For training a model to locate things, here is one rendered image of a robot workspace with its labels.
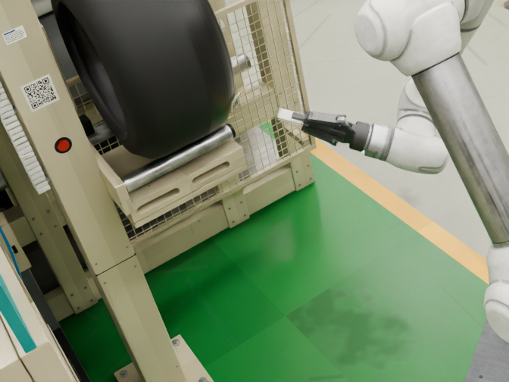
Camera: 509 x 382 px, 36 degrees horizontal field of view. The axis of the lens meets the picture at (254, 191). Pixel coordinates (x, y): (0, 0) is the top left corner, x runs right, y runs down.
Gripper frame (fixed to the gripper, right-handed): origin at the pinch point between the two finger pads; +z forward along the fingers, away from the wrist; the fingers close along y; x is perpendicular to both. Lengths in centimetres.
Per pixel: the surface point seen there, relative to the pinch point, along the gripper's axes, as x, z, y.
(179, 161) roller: -13.6, 25.9, 14.7
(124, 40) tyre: -7.0, 40.9, -24.9
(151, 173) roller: -19.6, 31.8, 14.4
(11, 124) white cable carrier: -25, 65, -4
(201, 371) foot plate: -49, 7, 96
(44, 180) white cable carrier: -30, 57, 13
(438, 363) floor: -30, -67, 73
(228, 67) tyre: 1.7, 18.0, -12.3
